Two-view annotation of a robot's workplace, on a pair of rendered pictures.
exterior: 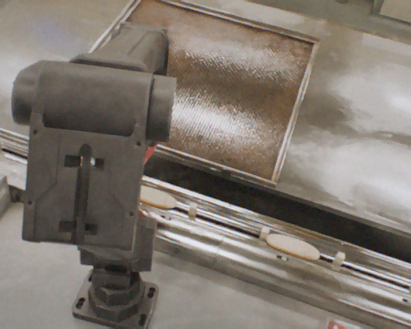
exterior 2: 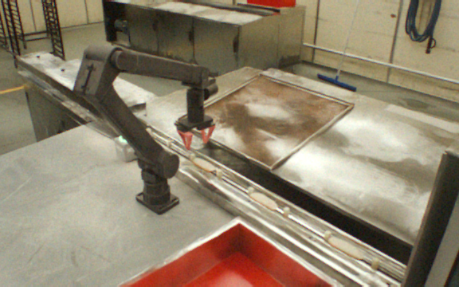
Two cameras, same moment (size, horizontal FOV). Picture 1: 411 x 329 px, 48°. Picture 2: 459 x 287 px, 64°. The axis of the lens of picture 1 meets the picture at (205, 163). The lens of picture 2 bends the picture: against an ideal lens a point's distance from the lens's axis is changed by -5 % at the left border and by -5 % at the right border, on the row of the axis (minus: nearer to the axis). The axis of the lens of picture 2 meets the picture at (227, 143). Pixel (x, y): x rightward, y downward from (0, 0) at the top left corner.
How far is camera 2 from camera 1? 0.70 m
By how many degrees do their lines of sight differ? 32
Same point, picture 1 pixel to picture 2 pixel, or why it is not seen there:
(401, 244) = (347, 223)
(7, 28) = not seen: hidden behind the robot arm
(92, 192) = (90, 76)
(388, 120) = (372, 151)
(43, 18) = not seen: hidden behind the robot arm
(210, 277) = (210, 206)
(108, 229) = (91, 88)
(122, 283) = (152, 179)
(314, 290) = (256, 218)
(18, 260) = (128, 176)
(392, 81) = (393, 131)
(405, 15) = not seen: outside the picture
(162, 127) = (114, 60)
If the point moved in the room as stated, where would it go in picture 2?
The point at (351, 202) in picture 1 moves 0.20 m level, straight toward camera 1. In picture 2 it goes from (313, 186) to (257, 206)
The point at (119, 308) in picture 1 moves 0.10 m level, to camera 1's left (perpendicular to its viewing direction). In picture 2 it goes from (151, 195) to (128, 183)
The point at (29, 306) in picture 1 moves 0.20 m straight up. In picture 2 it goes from (121, 191) to (112, 135)
